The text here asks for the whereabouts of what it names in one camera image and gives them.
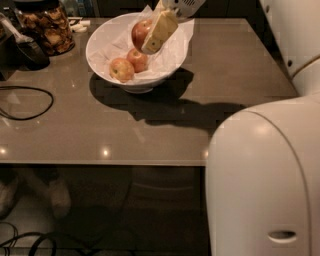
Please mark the left red yellow apple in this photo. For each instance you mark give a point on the left red yellow apple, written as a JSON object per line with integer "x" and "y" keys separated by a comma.
{"x": 121, "y": 69}

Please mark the white crumpled paper liner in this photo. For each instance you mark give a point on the white crumpled paper liner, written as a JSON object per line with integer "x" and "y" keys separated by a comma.
{"x": 173, "y": 50}

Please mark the white ceramic bowl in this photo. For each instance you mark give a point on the white ceramic bowl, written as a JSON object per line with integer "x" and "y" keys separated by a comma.
{"x": 100, "y": 43}

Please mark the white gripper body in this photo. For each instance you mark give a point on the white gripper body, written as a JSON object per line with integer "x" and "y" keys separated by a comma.
{"x": 182, "y": 6}

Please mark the glass jar of dried chips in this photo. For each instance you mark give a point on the glass jar of dried chips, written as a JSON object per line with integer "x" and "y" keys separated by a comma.
{"x": 46, "y": 21}

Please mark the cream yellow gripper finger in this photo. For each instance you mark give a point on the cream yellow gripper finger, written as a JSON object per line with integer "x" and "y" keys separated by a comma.
{"x": 164, "y": 24}

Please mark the white shoe under table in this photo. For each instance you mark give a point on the white shoe under table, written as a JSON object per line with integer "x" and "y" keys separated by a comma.
{"x": 59, "y": 198}

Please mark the black scoop with clear handle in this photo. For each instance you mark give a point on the black scoop with clear handle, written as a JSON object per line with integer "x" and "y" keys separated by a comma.
{"x": 32, "y": 54}

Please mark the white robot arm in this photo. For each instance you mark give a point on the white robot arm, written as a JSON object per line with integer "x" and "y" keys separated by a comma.
{"x": 262, "y": 176}

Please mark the small white items behind bowl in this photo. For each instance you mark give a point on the small white items behind bowl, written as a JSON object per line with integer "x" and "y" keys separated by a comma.
{"x": 79, "y": 26}

